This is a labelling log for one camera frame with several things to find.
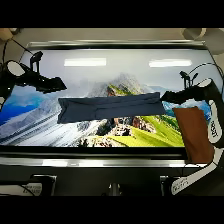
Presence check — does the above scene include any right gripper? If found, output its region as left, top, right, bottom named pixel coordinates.
left=160, top=89, right=190, bottom=105

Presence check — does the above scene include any silver frame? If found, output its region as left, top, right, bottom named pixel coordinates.
left=0, top=153, right=224, bottom=197

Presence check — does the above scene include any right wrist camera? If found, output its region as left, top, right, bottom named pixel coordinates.
left=179, top=70, right=200, bottom=90

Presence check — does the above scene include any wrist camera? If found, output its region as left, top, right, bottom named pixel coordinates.
left=179, top=70, right=200, bottom=90
left=29, top=50, right=45, bottom=73

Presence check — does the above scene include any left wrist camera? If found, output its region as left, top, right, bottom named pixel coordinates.
left=29, top=50, right=45, bottom=73

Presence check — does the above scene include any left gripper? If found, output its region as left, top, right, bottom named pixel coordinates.
left=35, top=76, right=68, bottom=94

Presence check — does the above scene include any black cable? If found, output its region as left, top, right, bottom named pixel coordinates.
left=187, top=62, right=224, bottom=95
left=1, top=38, right=35, bottom=65

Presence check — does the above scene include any dark blue garment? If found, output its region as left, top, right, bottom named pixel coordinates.
left=56, top=91, right=167, bottom=125

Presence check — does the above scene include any brown garment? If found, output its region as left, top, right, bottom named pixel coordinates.
left=172, top=106, right=216, bottom=165

